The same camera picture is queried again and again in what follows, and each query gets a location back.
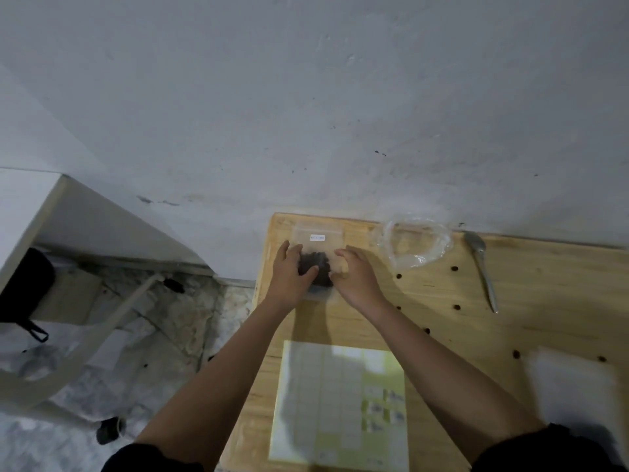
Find person's right hand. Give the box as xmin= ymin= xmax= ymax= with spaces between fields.
xmin=328 ymin=245 xmax=389 ymax=318

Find person's left hand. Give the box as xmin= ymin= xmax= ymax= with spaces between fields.
xmin=265 ymin=240 xmax=320 ymax=311

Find large clear plastic bag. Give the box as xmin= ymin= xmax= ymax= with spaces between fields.
xmin=372 ymin=214 xmax=454 ymax=272

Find small translucent plastic bag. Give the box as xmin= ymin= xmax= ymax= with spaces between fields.
xmin=291 ymin=226 xmax=349 ymax=304
xmin=527 ymin=345 xmax=622 ymax=453

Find metal spoon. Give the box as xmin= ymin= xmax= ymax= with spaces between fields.
xmin=463 ymin=230 xmax=500 ymax=315

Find person's right forearm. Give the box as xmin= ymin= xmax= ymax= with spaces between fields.
xmin=368 ymin=302 xmax=546 ymax=463

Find person's left forearm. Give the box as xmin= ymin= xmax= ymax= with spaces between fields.
xmin=135 ymin=299 xmax=295 ymax=472

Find person's black shirt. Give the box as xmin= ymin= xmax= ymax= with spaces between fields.
xmin=100 ymin=423 xmax=629 ymax=472

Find pale yellow label sheet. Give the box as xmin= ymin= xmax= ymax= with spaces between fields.
xmin=269 ymin=340 xmax=410 ymax=472

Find wooden stick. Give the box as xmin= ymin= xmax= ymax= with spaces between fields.
xmin=0 ymin=273 xmax=166 ymax=410

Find white grey cabinet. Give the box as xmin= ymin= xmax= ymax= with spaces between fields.
xmin=0 ymin=167 xmax=216 ymax=292

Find brown cardboard box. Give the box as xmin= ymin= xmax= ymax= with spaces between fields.
xmin=33 ymin=267 xmax=103 ymax=326

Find small black floor object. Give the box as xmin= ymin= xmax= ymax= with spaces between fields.
xmin=96 ymin=416 xmax=128 ymax=446

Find black bag with strap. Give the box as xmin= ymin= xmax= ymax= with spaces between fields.
xmin=0 ymin=247 xmax=56 ymax=344

